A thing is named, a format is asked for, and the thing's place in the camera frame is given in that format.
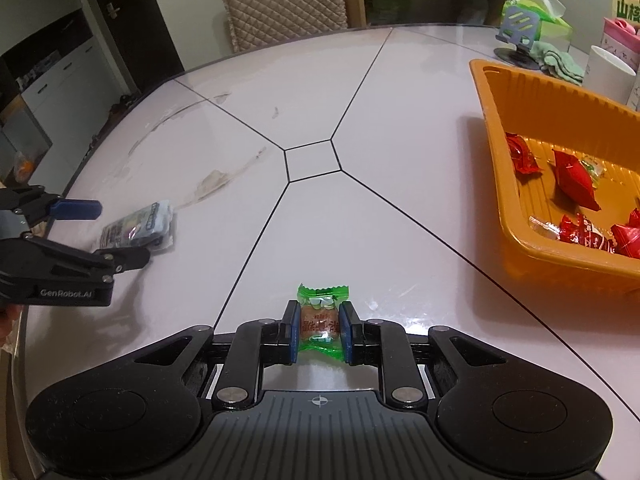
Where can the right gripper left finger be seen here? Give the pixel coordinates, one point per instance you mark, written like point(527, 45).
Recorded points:
point(254, 346)

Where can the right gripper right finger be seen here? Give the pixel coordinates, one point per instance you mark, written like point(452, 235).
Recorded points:
point(386, 346)

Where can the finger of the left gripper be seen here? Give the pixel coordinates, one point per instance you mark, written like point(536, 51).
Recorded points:
point(75, 210)
point(125, 258)

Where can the green candy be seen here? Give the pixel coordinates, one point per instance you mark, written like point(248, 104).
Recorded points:
point(320, 328)

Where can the bright red snack packet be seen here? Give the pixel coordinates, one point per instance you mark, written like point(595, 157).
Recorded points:
point(573, 180)

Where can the dark red candy packet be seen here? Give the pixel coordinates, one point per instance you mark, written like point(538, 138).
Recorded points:
point(582, 232)

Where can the yellow candy packet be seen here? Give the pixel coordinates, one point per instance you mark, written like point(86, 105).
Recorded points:
point(594, 168)

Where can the grey printed snack packet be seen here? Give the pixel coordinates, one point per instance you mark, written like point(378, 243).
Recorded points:
point(149, 227)

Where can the white cabinet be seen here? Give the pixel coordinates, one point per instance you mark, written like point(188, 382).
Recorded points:
point(52, 111)

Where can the red candy in basket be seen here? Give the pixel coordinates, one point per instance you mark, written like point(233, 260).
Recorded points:
point(523, 159)

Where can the orange plastic basket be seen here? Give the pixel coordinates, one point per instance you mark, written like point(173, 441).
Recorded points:
point(553, 115)

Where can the red candy packet in basket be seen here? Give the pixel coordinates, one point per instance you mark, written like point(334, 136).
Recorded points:
point(627, 236)

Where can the beige quilted chair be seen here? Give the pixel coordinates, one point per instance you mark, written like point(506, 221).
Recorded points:
point(260, 23)

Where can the green cloth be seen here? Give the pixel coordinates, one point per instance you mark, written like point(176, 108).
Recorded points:
point(556, 63)

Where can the grey phone stand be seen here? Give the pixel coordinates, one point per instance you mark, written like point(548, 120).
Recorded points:
point(518, 30)

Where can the green tissue box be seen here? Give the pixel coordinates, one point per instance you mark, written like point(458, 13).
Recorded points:
point(553, 28)

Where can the pink patterned container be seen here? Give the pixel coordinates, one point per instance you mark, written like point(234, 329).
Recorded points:
point(621, 39)

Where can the hawthorn snack box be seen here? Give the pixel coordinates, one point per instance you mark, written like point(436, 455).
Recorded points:
point(627, 10)

